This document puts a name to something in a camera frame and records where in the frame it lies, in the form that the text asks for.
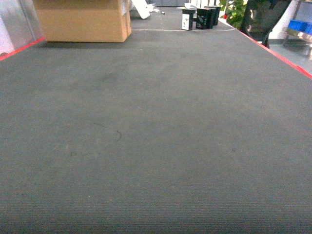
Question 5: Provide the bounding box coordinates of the dark grey conveyor belt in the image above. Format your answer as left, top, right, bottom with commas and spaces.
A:
0, 9, 312, 234

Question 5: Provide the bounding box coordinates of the black and white box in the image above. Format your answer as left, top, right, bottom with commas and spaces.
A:
181, 9, 196, 31

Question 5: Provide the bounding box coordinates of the white object behind box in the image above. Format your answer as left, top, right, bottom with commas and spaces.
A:
130, 0, 150, 19

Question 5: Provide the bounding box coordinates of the black box rear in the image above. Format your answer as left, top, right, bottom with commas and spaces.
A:
204, 5, 221, 28

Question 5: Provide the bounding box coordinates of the large cardboard box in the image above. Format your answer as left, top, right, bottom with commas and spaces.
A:
33, 0, 132, 43

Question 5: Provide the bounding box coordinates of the green potted plant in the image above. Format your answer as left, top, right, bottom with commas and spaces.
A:
219, 0, 247, 29

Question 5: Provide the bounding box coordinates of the red conveyor side frame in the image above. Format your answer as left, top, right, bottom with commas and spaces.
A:
237, 29, 312, 80

